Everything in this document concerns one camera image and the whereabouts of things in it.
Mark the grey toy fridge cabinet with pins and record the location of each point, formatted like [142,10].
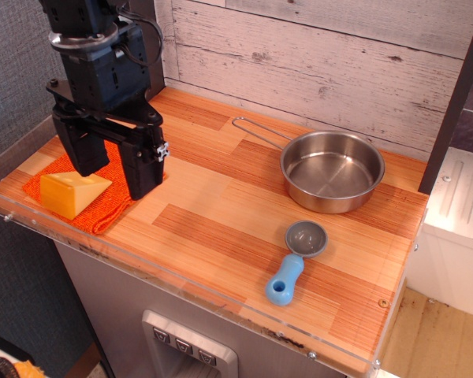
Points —
[115,300]

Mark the orange knitted cloth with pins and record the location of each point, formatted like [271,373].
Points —
[99,215]

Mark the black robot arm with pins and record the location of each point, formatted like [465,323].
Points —
[91,15]

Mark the white cabinet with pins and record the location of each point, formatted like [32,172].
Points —
[441,265]

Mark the blue grey toy scoop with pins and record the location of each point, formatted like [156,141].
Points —
[305,239]

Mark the stainless steel pan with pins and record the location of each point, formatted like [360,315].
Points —
[324,171]

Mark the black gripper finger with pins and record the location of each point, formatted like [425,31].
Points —
[85,149]
[143,153]

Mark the silver dispenser button panel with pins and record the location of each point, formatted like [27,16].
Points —
[178,351]

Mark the yellow object bottom left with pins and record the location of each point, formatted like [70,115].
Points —
[25,369]

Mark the brass screw in tabletop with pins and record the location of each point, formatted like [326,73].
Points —
[383,303]

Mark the dark right shelf post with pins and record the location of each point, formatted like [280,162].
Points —
[449,123]

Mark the clear acrylic table guard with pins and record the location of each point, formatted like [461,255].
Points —
[214,234]

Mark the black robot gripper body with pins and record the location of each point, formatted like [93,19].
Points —
[108,77]

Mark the yellow cheese wedge toy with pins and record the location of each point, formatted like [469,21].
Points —
[68,193]

